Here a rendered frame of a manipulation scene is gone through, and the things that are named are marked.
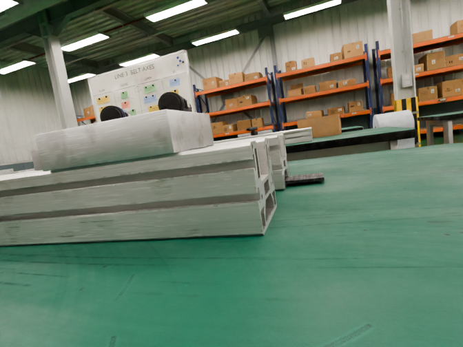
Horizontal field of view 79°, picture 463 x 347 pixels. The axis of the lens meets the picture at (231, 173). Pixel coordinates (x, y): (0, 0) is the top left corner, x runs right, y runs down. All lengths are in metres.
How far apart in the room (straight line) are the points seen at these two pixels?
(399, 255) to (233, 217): 0.13
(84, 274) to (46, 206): 0.13
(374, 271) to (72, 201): 0.29
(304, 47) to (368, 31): 2.03
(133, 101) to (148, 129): 3.63
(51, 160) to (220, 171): 0.18
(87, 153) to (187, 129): 0.10
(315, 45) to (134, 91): 8.13
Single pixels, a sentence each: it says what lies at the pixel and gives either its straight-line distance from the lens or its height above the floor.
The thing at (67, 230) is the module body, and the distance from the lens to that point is 0.37.
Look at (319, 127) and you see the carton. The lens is 2.26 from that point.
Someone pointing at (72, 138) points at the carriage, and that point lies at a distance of 0.33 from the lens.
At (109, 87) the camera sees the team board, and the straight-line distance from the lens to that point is 4.15.
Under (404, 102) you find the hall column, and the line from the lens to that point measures 5.87.
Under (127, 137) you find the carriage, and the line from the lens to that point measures 0.29.
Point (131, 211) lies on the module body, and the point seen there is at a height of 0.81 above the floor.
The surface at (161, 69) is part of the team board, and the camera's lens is 3.69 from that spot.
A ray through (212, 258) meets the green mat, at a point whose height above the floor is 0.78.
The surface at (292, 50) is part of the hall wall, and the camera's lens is 11.10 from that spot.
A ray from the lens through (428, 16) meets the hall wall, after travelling 11.46.
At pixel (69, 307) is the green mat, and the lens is 0.22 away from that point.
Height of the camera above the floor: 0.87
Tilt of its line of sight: 7 degrees down
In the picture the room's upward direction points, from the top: 9 degrees counter-clockwise
